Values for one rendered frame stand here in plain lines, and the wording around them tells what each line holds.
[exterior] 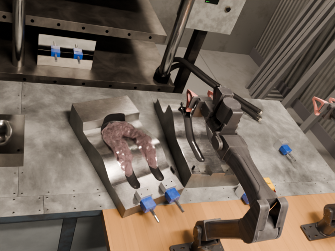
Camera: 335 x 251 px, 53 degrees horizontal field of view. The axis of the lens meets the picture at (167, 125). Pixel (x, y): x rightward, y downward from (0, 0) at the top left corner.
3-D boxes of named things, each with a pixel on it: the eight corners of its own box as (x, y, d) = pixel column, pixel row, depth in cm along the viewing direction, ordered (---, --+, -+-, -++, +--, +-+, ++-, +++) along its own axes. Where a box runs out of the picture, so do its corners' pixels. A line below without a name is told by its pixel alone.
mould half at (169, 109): (237, 185, 145) (251, 165, 137) (184, 188, 135) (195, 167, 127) (199, 109, 179) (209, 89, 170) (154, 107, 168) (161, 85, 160)
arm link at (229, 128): (214, 96, 98) (232, 124, 90) (239, 97, 101) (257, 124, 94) (200, 125, 105) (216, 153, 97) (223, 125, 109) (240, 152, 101)
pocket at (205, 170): (209, 179, 136) (213, 173, 133) (198, 180, 133) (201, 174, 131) (205, 170, 139) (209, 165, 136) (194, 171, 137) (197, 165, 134)
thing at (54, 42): (90, 69, 178) (96, 41, 167) (37, 64, 168) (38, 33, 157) (82, 23, 212) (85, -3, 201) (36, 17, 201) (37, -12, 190)
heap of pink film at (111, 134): (161, 167, 132) (167, 153, 127) (122, 179, 122) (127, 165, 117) (131, 123, 145) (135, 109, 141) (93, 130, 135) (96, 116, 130)
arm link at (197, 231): (195, 223, 108) (202, 239, 104) (218, 220, 112) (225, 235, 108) (189, 233, 112) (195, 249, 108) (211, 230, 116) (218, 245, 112)
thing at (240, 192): (261, 214, 137) (267, 207, 134) (252, 217, 135) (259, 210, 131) (242, 189, 145) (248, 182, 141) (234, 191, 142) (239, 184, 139)
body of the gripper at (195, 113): (196, 97, 107) (205, 113, 102) (223, 99, 111) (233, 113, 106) (190, 113, 111) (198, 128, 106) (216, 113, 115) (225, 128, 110)
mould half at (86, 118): (180, 195, 132) (189, 179, 125) (122, 218, 117) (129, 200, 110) (122, 113, 158) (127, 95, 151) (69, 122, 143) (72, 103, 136)
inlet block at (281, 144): (295, 163, 169) (301, 156, 166) (288, 165, 167) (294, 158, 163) (279, 145, 177) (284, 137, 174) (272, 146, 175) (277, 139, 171)
